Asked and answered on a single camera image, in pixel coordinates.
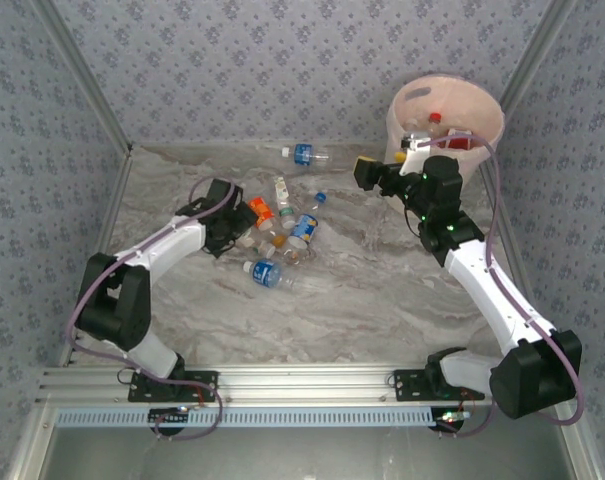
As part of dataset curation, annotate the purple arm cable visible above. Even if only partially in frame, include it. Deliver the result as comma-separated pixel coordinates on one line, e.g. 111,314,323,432
64,175,236,374
419,133,587,426

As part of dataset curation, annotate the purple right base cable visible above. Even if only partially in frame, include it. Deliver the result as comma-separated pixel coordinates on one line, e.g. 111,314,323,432
436,394,498,439

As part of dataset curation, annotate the pink lined waste bin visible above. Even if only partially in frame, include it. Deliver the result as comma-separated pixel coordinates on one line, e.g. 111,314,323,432
384,73,507,166

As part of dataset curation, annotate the grey metal sheet panel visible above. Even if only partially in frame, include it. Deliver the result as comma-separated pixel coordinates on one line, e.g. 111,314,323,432
11,404,598,480

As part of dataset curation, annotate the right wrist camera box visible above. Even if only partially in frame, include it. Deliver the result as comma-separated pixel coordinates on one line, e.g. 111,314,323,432
398,130,434,176

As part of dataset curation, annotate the blue yellow label bottle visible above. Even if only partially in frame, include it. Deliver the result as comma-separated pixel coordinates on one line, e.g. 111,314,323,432
286,213,320,251

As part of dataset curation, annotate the small black circuit board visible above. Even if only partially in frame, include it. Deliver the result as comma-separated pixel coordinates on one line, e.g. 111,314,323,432
433,408,472,435
148,407,192,437

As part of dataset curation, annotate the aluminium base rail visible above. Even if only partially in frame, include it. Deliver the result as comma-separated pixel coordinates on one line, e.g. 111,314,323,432
37,363,498,407

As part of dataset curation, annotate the aluminium table side rail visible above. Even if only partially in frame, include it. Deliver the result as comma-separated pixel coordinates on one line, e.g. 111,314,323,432
479,162,558,336
56,149,136,369

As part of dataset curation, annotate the clear bottle with orange cap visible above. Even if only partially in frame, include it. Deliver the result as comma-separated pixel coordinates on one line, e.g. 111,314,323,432
255,233,289,260

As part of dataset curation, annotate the blue label clear plastic bottle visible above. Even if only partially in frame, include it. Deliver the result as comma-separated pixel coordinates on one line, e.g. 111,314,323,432
241,258,306,292
280,143,334,169

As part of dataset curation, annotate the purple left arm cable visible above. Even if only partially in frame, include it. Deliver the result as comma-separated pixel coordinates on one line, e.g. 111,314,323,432
64,175,236,374

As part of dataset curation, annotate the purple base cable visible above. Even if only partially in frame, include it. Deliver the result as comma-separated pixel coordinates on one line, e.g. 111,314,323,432
436,394,498,439
119,367,227,442

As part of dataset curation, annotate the clear bottle with blue cap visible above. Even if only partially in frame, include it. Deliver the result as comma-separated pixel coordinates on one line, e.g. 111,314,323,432
305,190,330,217

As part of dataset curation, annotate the white label green cap bottle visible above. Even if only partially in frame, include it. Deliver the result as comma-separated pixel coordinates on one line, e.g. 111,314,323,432
272,175,298,231

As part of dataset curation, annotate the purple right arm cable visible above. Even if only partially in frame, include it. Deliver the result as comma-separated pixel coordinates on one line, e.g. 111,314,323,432
419,133,587,426

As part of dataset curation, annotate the white slotted cable duct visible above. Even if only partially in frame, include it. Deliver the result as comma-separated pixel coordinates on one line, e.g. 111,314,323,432
55,405,436,429

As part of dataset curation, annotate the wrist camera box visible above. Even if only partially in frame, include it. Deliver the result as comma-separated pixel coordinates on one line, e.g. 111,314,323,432
203,178,246,207
398,130,434,176

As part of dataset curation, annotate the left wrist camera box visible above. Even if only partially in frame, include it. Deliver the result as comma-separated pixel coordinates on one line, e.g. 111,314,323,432
203,178,246,207

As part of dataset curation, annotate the aluminium frame post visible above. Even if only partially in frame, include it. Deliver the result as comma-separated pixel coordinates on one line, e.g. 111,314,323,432
29,0,136,157
498,0,581,109

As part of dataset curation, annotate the orange label plastic bottle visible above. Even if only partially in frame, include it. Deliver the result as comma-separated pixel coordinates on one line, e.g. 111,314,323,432
248,196,277,232

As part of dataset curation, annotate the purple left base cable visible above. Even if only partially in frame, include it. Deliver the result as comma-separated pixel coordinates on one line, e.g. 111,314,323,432
119,367,227,442

